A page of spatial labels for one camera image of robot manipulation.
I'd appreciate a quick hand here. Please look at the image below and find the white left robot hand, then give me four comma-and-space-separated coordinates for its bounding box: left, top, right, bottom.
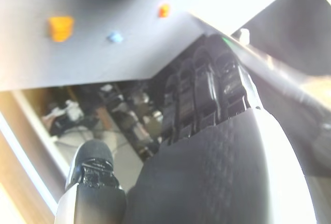
55, 34, 317, 224

